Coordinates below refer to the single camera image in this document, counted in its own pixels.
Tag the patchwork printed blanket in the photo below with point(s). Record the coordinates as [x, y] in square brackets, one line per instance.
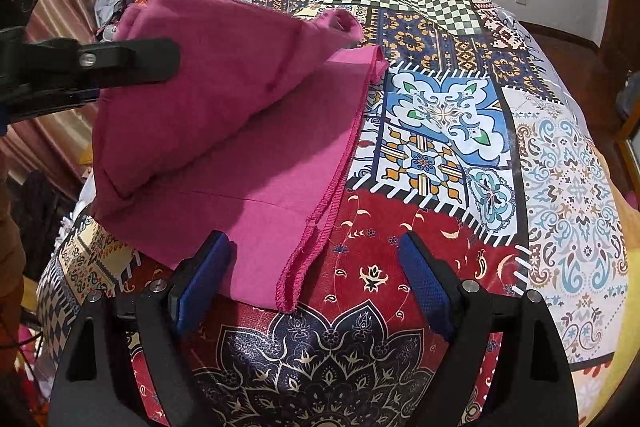
[450, 207]

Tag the brown wooden door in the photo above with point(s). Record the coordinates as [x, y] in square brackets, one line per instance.
[622, 32]

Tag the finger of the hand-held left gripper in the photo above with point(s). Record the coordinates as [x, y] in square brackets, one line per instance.
[55, 103]
[130, 59]

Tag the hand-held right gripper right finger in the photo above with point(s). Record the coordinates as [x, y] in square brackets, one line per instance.
[427, 287]

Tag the orange box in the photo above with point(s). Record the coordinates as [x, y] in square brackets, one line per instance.
[141, 3]

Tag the pink pants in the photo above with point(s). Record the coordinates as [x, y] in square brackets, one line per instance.
[225, 132]

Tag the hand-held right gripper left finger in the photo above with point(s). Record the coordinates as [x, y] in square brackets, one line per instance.
[201, 279]

